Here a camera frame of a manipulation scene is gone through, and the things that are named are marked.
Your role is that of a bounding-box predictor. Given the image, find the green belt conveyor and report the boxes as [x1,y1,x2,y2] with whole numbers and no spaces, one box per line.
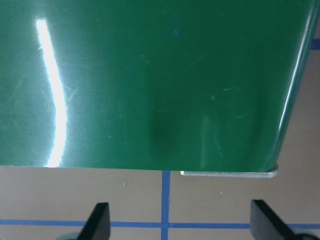
[0,0,319,179]

